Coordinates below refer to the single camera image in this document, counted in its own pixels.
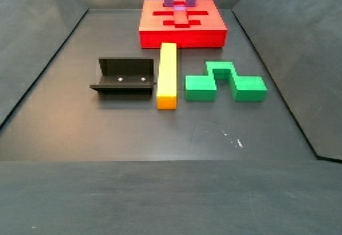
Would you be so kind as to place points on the red slotted board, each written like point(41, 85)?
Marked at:
point(192, 27)

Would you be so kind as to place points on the green stepped block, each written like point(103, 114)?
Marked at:
point(201, 87)

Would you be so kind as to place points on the yellow long bar block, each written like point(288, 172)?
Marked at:
point(168, 78)

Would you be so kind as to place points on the black angled bracket stand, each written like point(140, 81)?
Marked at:
point(126, 75)

